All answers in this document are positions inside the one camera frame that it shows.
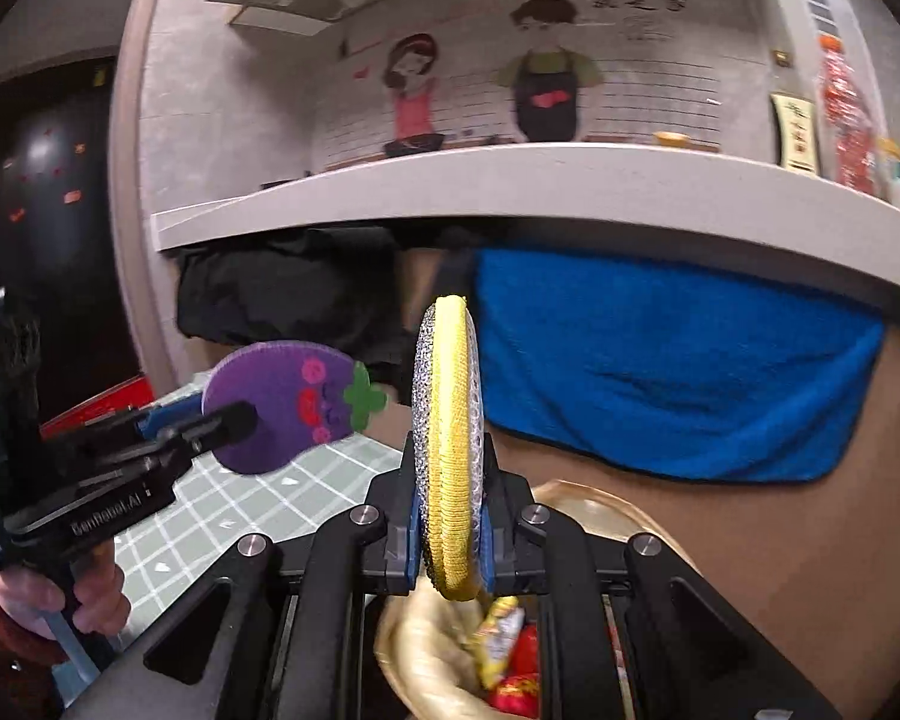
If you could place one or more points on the red doormat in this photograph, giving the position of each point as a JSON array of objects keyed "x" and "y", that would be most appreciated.
[{"x": 109, "y": 405}]

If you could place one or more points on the white vented column cover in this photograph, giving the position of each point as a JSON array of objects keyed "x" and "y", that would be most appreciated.
[{"x": 802, "y": 0}]

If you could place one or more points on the green checked tablecloth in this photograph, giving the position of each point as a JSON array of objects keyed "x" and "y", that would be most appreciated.
[{"x": 300, "y": 495}]

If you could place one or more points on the small yellow jar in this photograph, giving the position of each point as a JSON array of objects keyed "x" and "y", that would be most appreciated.
[{"x": 889, "y": 157}]

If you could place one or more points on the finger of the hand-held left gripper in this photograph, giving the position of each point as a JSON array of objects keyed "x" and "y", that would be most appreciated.
[
  {"x": 217, "y": 424},
  {"x": 166, "y": 416}
]

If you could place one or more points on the black door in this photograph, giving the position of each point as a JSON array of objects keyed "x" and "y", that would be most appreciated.
[{"x": 60, "y": 240}]

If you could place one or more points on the purple eggplant sponge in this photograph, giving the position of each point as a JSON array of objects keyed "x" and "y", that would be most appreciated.
[{"x": 292, "y": 397}]

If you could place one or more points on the bottle of red chilies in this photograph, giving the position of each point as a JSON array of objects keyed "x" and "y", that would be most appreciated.
[{"x": 849, "y": 112}]

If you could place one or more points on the white kitchen counter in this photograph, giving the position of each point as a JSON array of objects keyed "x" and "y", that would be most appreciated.
[{"x": 495, "y": 187}]

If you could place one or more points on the yellow round mesh scrubber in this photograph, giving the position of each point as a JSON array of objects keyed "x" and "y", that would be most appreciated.
[{"x": 450, "y": 427}]

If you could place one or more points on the person's left hand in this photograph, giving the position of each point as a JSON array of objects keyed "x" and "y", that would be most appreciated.
[{"x": 97, "y": 592}]

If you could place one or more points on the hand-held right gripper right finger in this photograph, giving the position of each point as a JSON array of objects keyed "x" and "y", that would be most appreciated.
[{"x": 489, "y": 547}]

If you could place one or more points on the bin with yellow bag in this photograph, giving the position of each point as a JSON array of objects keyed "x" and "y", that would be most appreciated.
[{"x": 420, "y": 660}]

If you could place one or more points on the clear bottle with label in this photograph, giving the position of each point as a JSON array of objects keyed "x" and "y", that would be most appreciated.
[{"x": 795, "y": 127}]

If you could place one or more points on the cartoon couple wall sticker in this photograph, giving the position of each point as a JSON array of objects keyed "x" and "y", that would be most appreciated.
[{"x": 540, "y": 67}]

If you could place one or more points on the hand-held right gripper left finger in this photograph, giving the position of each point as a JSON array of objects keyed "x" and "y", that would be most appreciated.
[{"x": 412, "y": 551}]

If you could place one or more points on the blue hanging towel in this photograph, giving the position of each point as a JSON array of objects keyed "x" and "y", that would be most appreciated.
[{"x": 667, "y": 367}]

